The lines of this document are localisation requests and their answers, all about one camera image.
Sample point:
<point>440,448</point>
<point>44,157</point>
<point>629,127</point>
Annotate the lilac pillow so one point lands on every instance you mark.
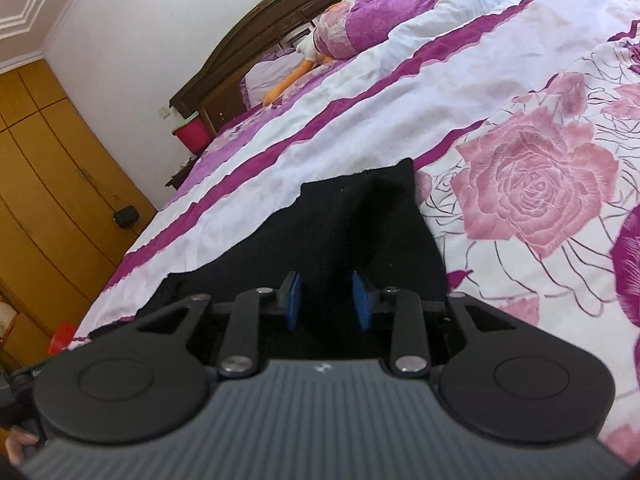
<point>267,72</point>

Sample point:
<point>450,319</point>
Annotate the dark wooden nightstand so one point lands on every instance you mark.
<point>181,172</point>

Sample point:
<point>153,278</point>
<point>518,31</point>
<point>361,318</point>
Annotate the small black pouch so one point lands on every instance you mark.
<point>127,216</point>

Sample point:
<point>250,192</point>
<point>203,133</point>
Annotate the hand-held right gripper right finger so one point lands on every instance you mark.
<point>359,305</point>

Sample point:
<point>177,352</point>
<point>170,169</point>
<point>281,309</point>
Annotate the red plastic bucket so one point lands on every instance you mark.
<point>191,135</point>

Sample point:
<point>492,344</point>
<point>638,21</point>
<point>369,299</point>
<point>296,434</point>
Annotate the person's left hand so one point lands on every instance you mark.
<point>22,444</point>

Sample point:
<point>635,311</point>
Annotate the dark wooden headboard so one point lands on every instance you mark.
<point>240,55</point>

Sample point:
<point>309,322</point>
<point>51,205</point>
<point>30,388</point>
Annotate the yellow wooden wardrobe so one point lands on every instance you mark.
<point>50,200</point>

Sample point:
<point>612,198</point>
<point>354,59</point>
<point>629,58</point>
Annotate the white wall switch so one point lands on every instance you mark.
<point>164,112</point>

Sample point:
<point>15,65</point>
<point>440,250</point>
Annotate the black buttoned cardigan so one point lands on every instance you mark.
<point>350,220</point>

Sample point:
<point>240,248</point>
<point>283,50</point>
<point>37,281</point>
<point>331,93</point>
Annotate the white orange plush duck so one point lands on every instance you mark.
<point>306,49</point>

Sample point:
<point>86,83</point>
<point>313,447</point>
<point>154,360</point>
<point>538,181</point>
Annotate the purple floral bedspread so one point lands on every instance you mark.
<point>450,85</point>

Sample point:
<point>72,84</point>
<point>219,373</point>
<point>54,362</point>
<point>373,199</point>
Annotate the red plastic stool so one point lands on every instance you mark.
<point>61,340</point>

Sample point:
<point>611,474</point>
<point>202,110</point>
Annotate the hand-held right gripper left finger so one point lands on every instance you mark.
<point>295,305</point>

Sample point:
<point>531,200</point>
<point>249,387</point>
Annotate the folded purple white quilt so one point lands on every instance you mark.
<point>380,15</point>

